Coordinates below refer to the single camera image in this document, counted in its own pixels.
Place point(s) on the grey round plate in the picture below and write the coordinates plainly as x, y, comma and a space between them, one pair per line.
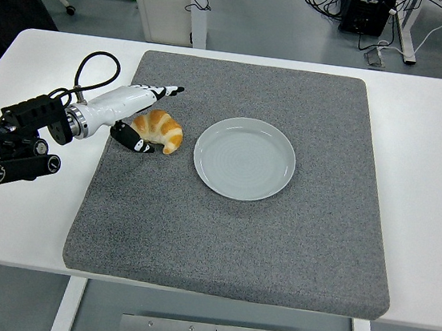
243, 164

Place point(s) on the white desk leg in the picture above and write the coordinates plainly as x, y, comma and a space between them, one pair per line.
409, 31

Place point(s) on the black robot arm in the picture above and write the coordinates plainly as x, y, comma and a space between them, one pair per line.
30, 110

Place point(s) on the golden croissant bread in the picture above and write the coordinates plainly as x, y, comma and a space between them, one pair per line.
165, 126

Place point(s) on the grey felt mat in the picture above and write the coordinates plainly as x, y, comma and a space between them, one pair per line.
215, 245

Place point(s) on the black computer case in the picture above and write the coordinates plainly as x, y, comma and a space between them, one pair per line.
364, 13

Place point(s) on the clear plastic piece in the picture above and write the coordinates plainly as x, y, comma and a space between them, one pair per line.
374, 58

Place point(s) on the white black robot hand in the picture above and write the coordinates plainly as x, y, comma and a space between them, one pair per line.
120, 100

